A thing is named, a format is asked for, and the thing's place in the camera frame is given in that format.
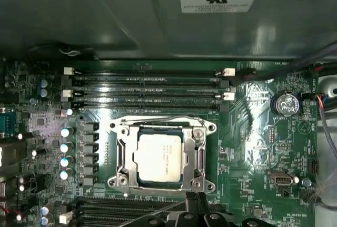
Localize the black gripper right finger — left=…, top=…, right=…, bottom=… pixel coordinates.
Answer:
left=197, top=192, right=267, bottom=227

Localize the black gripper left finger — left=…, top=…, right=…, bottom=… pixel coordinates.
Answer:
left=131, top=191, right=202, bottom=227

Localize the thin metal locking lever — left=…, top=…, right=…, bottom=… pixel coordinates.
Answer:
left=194, top=129, right=207, bottom=179
left=115, top=121, right=128, bottom=177

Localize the silver-topped CPU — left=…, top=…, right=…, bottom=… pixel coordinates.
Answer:
left=133, top=126, right=185, bottom=183

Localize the CPU socket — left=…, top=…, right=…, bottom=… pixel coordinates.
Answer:
left=106, top=115, right=218, bottom=192

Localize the RAM slot with black clips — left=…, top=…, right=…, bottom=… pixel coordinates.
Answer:
left=71, top=101, right=229, bottom=112
left=76, top=196, right=186, bottom=206
left=76, top=205, right=185, bottom=213
left=71, top=77, right=229, bottom=88
left=76, top=220, right=158, bottom=227

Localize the RAM slot with white clips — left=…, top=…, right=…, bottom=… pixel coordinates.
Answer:
left=64, top=66, right=236, bottom=78
left=60, top=212, right=172, bottom=224
left=62, top=88, right=236, bottom=101

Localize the green motherboard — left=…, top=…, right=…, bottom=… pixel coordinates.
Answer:
left=0, top=57, right=321, bottom=227

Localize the round coin battery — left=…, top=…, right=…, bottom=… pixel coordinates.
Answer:
left=270, top=92, right=303, bottom=116

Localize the white case label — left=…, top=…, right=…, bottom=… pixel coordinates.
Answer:
left=180, top=0, right=258, bottom=14

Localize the black open PC case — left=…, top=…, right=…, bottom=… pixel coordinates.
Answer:
left=0, top=0, right=337, bottom=212

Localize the thick black fan cable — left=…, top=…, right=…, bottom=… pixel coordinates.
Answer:
left=233, top=41, right=337, bottom=87

